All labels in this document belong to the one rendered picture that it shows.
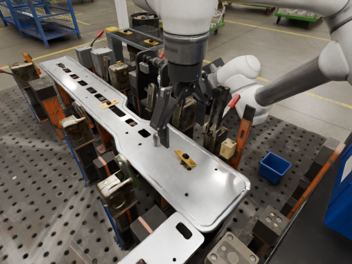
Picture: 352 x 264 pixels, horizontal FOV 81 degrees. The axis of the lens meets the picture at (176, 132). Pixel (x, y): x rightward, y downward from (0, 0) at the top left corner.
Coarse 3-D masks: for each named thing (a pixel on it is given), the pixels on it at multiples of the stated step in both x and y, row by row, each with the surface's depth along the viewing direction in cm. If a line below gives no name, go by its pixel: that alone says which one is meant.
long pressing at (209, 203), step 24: (48, 72) 117; (72, 72) 116; (72, 96) 97; (120, 96) 97; (96, 120) 84; (120, 120) 83; (144, 120) 82; (120, 144) 73; (144, 144) 73; (192, 144) 73; (144, 168) 65; (168, 168) 65; (192, 168) 65; (216, 168) 65; (168, 192) 58; (192, 192) 58; (216, 192) 58; (240, 192) 58; (192, 216) 53; (216, 216) 53
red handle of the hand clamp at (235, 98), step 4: (236, 96) 69; (232, 100) 69; (236, 100) 69; (228, 104) 69; (232, 104) 69; (228, 108) 69; (232, 108) 70; (224, 112) 69; (228, 112) 70; (224, 116) 69; (212, 128) 69; (212, 132) 69
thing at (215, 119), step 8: (216, 88) 59; (224, 88) 60; (216, 96) 59; (224, 96) 60; (216, 104) 64; (224, 104) 62; (216, 112) 65; (208, 120) 68; (216, 120) 65; (208, 128) 69; (216, 128) 67
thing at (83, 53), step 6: (78, 48) 128; (84, 48) 128; (90, 48) 129; (78, 54) 128; (84, 54) 129; (90, 54) 131; (84, 60) 130; (90, 60) 132; (84, 66) 132; (90, 66) 134
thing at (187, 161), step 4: (176, 152) 67; (180, 152) 68; (180, 156) 66; (184, 156) 66; (188, 156) 66; (184, 160) 64; (188, 160) 65; (192, 160) 67; (188, 164) 63; (192, 164) 64; (196, 164) 65
